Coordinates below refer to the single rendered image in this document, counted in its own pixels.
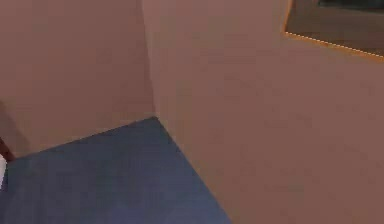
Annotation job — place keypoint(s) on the orange framed wall picture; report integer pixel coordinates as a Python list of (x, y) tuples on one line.
[(336, 26)]

